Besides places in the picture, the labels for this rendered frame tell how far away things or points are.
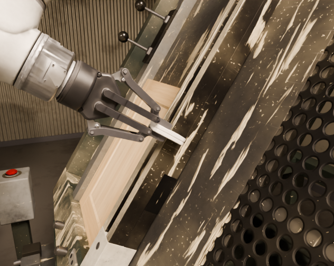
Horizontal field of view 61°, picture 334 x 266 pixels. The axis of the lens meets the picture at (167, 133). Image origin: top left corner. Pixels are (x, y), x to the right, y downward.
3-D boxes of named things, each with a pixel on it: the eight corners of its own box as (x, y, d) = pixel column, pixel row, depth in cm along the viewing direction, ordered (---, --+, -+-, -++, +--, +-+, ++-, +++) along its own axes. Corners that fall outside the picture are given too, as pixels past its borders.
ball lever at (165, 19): (167, 28, 97) (133, 10, 98) (173, 18, 97) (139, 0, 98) (166, 24, 94) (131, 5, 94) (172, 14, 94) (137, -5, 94)
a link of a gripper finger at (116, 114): (99, 101, 45) (94, 108, 45) (154, 131, 50) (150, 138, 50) (95, 97, 49) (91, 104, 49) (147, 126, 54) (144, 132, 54)
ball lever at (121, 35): (150, 59, 98) (117, 40, 99) (155, 49, 98) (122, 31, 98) (149, 56, 94) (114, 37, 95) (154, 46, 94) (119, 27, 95)
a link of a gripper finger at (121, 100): (97, 92, 49) (101, 85, 49) (151, 119, 54) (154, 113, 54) (101, 96, 45) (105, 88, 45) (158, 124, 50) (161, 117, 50)
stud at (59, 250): (63, 253, 80) (53, 250, 79) (67, 245, 80) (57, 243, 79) (64, 258, 78) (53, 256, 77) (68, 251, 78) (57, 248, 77)
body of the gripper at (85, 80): (52, 106, 41) (108, 133, 45) (80, 55, 41) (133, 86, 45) (51, 98, 48) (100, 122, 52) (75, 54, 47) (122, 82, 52)
